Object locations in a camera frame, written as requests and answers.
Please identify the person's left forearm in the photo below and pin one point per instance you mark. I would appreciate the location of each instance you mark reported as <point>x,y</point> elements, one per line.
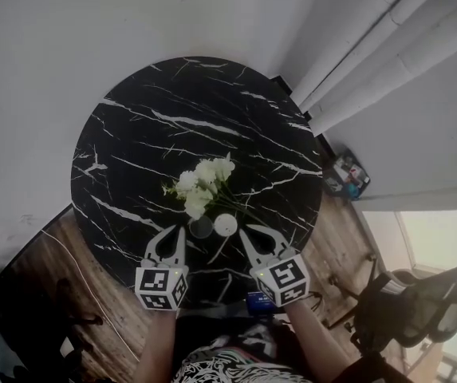
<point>157,345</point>

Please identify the blue device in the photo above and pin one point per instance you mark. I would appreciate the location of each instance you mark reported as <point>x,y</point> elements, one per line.
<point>261,303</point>

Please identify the white artificial flower bouquet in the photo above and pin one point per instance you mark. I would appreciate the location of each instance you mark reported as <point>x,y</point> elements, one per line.
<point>202,184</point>

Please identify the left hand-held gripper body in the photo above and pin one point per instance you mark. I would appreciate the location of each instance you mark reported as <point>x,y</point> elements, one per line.
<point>156,283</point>

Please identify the person's patterned clothing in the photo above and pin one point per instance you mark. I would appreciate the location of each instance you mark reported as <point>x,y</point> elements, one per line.
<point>236,357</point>

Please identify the black mesh office chair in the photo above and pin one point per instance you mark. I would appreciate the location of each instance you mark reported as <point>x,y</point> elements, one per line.
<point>415,313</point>

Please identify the white round cotton swab container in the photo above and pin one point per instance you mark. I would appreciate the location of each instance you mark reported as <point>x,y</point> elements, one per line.
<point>225,224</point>

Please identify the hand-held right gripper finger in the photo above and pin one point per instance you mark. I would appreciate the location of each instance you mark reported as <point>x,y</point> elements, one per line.
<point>276,241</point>
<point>252,249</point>

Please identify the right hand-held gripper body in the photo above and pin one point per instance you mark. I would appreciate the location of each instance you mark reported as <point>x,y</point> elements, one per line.
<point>286,279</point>

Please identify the white curtain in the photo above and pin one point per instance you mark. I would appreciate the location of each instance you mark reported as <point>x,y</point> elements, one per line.
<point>387,50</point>

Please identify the person's right forearm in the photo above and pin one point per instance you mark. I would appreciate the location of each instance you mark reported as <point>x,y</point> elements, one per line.
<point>316,341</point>

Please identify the box of assorted items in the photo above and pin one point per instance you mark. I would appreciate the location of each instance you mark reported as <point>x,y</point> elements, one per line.
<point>345,176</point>

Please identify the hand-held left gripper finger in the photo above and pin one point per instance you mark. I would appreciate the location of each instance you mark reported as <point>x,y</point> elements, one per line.
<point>180,249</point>
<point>152,245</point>

